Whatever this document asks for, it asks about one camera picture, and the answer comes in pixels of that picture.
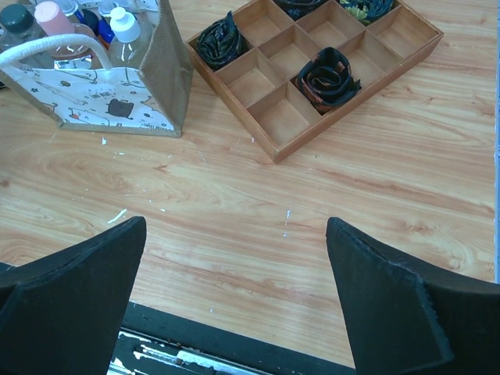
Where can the black orange rolled tie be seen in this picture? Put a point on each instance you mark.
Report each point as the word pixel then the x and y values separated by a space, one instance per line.
pixel 327 81

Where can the wooden divided tray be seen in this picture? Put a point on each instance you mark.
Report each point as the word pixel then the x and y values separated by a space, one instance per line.
pixel 288 70

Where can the printed canvas tote bag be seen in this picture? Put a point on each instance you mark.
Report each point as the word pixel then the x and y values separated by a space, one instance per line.
pixel 151 100

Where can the dark blue pump bottle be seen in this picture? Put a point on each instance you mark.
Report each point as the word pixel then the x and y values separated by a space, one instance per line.
pixel 73 11

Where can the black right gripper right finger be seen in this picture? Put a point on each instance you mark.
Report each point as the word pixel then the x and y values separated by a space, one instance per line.
pixel 404 315

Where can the clear bottle pink cap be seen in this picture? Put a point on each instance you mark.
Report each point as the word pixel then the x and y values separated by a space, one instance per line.
pixel 54 21

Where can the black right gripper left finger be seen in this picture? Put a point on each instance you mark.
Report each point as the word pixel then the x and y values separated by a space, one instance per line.
pixel 61 314

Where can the dark green rolled tie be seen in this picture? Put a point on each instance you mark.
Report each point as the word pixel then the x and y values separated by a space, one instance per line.
pixel 221 43

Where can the clear bottle white cap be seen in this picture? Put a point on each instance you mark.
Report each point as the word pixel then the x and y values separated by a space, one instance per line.
pixel 131 39

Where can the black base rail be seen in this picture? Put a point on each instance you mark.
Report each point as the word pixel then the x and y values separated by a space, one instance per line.
pixel 154 342

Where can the green yellow rolled tie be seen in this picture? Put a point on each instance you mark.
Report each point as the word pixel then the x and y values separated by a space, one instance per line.
pixel 367 11

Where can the clear bottle dark cap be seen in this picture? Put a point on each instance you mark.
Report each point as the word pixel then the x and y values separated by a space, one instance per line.
pixel 19 26

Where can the bright blue pump bottle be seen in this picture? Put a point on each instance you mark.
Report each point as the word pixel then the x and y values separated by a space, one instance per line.
pixel 106 33

